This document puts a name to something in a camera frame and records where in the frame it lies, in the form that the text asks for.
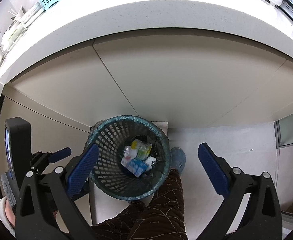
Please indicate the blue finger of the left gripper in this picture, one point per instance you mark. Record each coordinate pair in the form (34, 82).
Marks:
(59, 155)

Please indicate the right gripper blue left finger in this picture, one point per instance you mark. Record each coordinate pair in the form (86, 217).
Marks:
(79, 168)

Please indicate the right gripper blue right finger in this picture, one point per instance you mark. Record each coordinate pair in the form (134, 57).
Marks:
(217, 169)

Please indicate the blue white milk carton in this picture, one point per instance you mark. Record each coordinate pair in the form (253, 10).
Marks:
(135, 166)

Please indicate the white tissue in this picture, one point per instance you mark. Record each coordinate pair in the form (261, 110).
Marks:
(150, 160)

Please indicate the yellow silver wrapper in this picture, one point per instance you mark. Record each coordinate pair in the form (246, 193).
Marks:
(140, 150)

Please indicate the teal lined mesh trash bin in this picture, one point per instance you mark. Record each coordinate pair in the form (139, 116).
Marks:
(114, 137)

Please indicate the person's left hand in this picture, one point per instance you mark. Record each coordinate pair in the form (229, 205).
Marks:
(7, 215)

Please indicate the blue shoe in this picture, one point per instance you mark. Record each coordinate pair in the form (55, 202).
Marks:
(178, 161)

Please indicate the brown patterned trouser leg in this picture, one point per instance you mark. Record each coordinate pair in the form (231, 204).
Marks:
(162, 218)

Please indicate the beige cabinet door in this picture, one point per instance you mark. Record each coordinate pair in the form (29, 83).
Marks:
(209, 87)

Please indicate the white dish rack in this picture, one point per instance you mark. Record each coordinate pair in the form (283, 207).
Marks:
(12, 34)

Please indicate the stack of white plates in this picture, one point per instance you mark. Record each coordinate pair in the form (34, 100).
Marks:
(30, 16)

